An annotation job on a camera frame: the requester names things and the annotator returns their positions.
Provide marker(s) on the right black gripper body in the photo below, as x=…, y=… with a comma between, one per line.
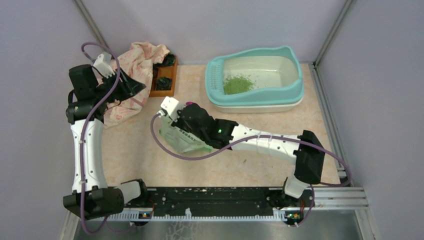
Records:
x=181, y=124

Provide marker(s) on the green litter bag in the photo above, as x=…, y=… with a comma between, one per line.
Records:
x=181, y=141

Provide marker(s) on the purple plastic scoop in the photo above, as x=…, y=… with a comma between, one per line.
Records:
x=191, y=105

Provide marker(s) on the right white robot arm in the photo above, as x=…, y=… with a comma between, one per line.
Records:
x=303, y=151

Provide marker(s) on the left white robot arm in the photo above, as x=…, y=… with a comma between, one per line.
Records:
x=91, y=196

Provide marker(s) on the green litter pile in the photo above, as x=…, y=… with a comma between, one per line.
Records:
x=237, y=84

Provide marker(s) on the teal litter box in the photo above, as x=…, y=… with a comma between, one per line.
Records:
x=278, y=74

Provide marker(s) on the pink patterned cloth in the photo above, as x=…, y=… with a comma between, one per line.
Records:
x=137, y=63

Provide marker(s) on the dark plant near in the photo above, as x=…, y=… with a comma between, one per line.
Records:
x=163, y=84

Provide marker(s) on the dark plant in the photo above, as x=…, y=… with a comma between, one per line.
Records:
x=169, y=60
x=163, y=84

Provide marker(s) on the wooden tray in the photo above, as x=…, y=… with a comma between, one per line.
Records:
x=159, y=71

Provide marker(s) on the dark plant far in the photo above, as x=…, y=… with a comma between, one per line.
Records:
x=169, y=60

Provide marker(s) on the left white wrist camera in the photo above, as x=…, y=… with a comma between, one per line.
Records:
x=102, y=65

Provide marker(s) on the white slotted cable duct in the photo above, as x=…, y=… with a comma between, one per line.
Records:
x=135, y=215

